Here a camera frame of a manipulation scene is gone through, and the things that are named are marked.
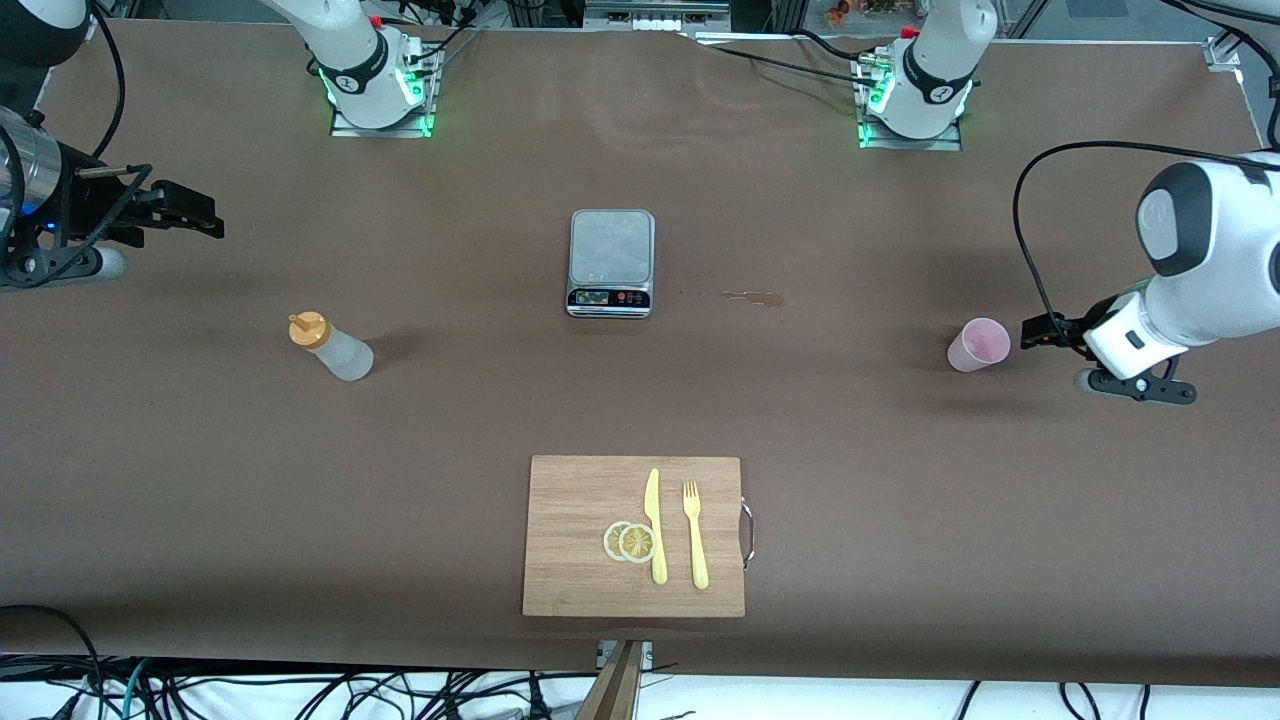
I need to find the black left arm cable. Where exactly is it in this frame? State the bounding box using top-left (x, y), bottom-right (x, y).
top-left (1012, 0), bottom-right (1280, 336)

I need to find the teal floor cable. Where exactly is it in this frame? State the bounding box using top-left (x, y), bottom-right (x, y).
top-left (118, 658), bottom-right (151, 720)

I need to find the yellow plastic fork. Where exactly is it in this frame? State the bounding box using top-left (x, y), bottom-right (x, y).
top-left (682, 480), bottom-right (710, 590)

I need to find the black cable across table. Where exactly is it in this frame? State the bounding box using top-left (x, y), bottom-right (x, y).
top-left (690, 35), bottom-right (886, 89)

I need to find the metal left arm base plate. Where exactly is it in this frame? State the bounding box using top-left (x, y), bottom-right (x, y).
top-left (855, 55), bottom-right (966, 153)

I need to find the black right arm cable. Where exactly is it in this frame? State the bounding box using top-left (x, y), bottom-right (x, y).
top-left (0, 0), bottom-right (169, 286)

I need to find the aluminium frame corner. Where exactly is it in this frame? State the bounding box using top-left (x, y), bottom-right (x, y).
top-left (1203, 0), bottom-right (1280, 73)

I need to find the white power strip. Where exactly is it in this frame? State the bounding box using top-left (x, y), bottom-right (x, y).
top-left (584, 0), bottom-right (731, 34)

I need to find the wooden cutting board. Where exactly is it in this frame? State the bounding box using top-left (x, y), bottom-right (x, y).
top-left (522, 455), bottom-right (756, 619)

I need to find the wooden post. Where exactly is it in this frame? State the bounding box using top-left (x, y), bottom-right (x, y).
top-left (575, 640), bottom-right (646, 720)

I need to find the silver digital kitchen scale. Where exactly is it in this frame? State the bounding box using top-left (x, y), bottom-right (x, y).
top-left (566, 208), bottom-right (657, 320)

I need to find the orange toy food pile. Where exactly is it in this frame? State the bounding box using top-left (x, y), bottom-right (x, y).
top-left (825, 0), bottom-right (906, 28)

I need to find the black arched floor cable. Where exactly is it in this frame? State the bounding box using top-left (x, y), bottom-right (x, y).
top-left (0, 603), bottom-right (106, 720)

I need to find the yellow plastic knife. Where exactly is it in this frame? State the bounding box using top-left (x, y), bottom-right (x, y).
top-left (644, 467), bottom-right (669, 586)

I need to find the metal table clamp bracket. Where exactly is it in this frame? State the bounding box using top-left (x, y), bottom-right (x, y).
top-left (597, 640), bottom-right (654, 673)

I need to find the translucent sauce bottle orange cap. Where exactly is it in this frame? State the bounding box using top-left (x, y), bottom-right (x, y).
top-left (288, 311), bottom-right (375, 383)

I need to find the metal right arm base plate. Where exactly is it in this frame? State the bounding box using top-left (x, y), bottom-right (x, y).
top-left (330, 30), bottom-right (443, 139)

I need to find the pink plastic cup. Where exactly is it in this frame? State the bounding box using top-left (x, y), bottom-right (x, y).
top-left (947, 317), bottom-right (1012, 374)

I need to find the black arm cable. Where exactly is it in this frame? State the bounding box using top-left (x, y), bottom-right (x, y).
top-left (1012, 0), bottom-right (1280, 336)
top-left (0, 0), bottom-right (169, 286)

